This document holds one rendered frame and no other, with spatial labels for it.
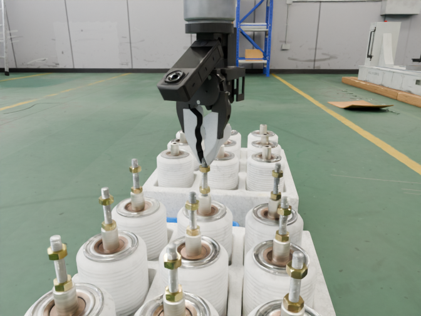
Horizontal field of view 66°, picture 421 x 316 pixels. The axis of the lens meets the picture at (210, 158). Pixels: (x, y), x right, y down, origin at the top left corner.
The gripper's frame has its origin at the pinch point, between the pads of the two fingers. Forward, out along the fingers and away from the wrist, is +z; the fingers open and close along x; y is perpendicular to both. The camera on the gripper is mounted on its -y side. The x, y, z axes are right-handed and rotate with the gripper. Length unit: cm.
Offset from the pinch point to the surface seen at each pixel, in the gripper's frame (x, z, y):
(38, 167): 112, 35, 32
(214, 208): -1.0, 9.8, 2.2
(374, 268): -25, 35, 38
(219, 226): -4.2, 10.5, -1.3
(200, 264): -7.8, 9.6, -11.9
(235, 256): -6.0, 17.0, 1.0
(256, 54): 242, -3, 522
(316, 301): -20.6, 17.0, -1.7
